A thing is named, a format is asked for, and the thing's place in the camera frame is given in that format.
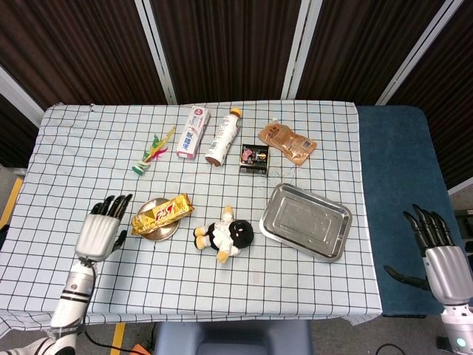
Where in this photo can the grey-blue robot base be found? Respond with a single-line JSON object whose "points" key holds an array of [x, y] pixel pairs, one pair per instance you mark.
{"points": [[229, 338]]}

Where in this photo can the blue felt table cover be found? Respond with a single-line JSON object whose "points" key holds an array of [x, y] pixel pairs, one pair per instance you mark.
{"points": [[395, 166]]}

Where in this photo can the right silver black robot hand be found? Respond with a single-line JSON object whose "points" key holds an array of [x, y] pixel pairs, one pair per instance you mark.
{"points": [[447, 273]]}

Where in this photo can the white black checked tablecloth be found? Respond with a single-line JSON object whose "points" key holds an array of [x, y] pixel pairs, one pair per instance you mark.
{"points": [[92, 166]]}

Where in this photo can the white bottle orange cap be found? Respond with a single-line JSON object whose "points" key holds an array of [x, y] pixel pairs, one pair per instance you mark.
{"points": [[223, 137]]}

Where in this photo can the dark brown partition panel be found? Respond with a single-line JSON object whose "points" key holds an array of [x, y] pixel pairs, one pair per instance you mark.
{"points": [[229, 48], [15, 140], [354, 48], [74, 48], [454, 92]]}

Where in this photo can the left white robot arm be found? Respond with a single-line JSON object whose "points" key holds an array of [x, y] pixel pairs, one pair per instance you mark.
{"points": [[72, 292]]}

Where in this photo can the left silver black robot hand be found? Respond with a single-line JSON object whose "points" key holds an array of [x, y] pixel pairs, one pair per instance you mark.
{"points": [[96, 236]]}

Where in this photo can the small black floor box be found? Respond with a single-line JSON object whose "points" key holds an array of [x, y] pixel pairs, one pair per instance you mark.
{"points": [[443, 342]]}

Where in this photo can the rectangular metal tray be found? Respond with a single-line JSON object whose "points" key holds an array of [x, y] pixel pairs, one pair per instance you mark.
{"points": [[306, 218]]}

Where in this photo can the small black printed box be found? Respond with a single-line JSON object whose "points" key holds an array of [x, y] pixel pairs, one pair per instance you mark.
{"points": [[255, 159]]}

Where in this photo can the white partition post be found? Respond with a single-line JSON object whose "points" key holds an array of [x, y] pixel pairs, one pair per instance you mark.
{"points": [[417, 51], [18, 98], [157, 55], [460, 188], [299, 55]]}

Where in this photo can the round metal plate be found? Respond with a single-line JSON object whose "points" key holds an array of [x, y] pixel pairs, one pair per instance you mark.
{"points": [[166, 233]]}

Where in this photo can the colourful feather shuttlecock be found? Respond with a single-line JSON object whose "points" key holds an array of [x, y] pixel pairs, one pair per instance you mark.
{"points": [[140, 167]]}

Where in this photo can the orange object on floor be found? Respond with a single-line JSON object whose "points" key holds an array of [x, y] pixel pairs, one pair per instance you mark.
{"points": [[142, 349]]}

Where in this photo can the pink white toothpaste box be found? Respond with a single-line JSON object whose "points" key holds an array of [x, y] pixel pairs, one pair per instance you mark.
{"points": [[192, 133]]}

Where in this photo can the brown spout pouch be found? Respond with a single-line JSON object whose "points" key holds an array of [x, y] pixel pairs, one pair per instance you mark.
{"points": [[288, 142]]}

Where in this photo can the black-headed white plush doll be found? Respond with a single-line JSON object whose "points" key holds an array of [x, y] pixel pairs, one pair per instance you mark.
{"points": [[221, 236]]}

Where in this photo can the gold foil snack pack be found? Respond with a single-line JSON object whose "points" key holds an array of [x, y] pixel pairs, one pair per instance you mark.
{"points": [[162, 214]]}

